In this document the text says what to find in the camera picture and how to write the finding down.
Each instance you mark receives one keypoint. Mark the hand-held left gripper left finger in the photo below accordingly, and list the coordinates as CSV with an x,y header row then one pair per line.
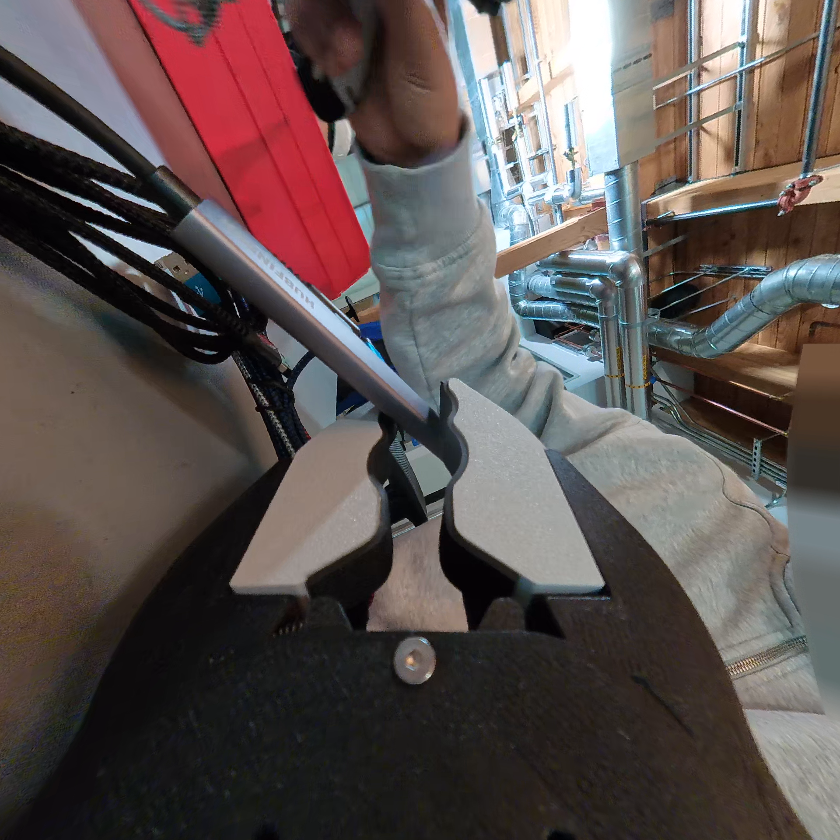
x,y
321,518

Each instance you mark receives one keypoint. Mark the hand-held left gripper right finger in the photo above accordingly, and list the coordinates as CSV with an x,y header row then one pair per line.
x,y
518,512

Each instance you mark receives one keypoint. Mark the grey metal USB hub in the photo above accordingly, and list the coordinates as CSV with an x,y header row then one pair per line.
x,y
275,295

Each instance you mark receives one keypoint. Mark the person's right forearm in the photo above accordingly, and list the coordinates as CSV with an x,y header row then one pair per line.
x,y
433,275

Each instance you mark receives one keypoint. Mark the person's right hand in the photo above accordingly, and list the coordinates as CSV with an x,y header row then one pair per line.
x,y
413,85

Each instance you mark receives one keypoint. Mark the red panel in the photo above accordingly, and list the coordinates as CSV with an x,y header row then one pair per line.
x,y
262,131

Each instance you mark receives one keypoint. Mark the silver insulated pipe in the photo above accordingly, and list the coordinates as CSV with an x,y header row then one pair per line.
x,y
623,328

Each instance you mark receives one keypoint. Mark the blue USB adapter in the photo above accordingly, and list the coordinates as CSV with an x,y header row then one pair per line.
x,y
197,285

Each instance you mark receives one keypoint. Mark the light wooden beam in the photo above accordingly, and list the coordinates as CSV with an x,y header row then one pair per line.
x,y
558,239

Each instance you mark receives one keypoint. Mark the long wooden ledge beam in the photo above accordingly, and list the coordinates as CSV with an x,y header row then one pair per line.
x,y
722,190

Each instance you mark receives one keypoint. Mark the grey metal duct box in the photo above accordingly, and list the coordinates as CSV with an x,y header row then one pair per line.
x,y
630,111

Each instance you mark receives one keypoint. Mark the silver ventilation duct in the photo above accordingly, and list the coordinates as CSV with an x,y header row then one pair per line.
x,y
741,315

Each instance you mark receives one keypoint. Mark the vertical spiral metal duct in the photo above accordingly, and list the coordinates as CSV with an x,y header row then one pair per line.
x,y
622,210

